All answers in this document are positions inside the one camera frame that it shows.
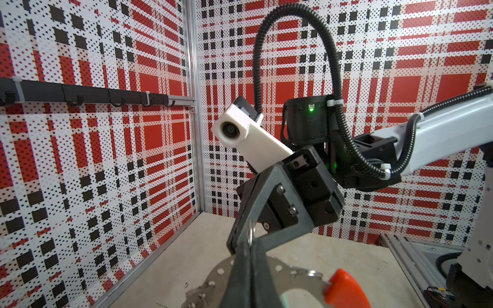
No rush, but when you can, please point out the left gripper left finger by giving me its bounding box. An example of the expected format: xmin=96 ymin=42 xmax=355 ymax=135
xmin=220 ymin=243 xmax=251 ymax=308

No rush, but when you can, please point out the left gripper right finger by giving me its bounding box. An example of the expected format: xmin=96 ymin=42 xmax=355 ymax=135
xmin=250 ymin=241 xmax=282 ymax=308

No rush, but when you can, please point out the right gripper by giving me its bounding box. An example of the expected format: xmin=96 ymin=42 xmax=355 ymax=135
xmin=227 ymin=146 xmax=344 ymax=254

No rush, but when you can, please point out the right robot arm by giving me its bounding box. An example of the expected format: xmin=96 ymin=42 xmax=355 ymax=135
xmin=211 ymin=3 xmax=492 ymax=307

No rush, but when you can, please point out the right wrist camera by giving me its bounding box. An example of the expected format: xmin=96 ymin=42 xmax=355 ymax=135
xmin=211 ymin=96 xmax=293 ymax=173

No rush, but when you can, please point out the black wall hook rail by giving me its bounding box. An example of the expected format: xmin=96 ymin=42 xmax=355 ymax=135
xmin=1 ymin=76 xmax=196 ymax=108

